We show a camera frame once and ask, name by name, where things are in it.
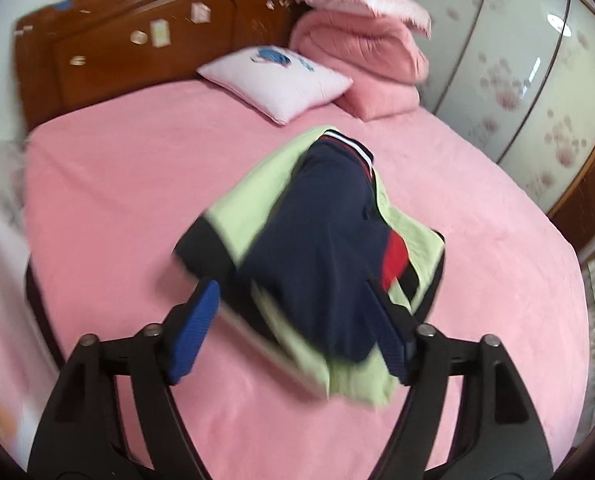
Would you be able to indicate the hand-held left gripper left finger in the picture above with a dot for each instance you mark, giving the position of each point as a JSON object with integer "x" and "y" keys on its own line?
{"x": 195, "y": 330}

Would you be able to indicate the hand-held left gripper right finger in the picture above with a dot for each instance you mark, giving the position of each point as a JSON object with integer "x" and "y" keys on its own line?
{"x": 390, "y": 345}

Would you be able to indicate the navy and red varsity jacket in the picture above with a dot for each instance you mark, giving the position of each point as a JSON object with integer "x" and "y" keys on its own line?
{"x": 322, "y": 240}

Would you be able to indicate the light green garment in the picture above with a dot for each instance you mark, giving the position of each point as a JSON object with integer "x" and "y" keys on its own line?
{"x": 257, "y": 190}

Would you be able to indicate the pink bed sheet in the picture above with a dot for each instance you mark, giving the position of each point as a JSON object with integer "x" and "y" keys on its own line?
{"x": 107, "y": 200}

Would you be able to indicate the pale cloth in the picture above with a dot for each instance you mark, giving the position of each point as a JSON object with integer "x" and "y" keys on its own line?
{"x": 2, "y": 260}

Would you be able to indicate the small white printed pillow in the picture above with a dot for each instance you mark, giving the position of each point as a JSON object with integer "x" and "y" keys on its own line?
{"x": 277, "y": 80}

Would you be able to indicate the wooden headboard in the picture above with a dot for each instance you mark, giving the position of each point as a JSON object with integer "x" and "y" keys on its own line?
{"x": 127, "y": 50}

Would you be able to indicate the folded pink quilt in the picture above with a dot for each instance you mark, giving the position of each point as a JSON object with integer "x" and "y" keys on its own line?
{"x": 367, "y": 50}

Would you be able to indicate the floral glass-door wardrobe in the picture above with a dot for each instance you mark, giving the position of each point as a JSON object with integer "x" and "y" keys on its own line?
{"x": 517, "y": 60}

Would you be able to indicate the pink pillow with lace trim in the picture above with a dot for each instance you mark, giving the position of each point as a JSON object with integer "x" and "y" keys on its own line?
{"x": 367, "y": 2}

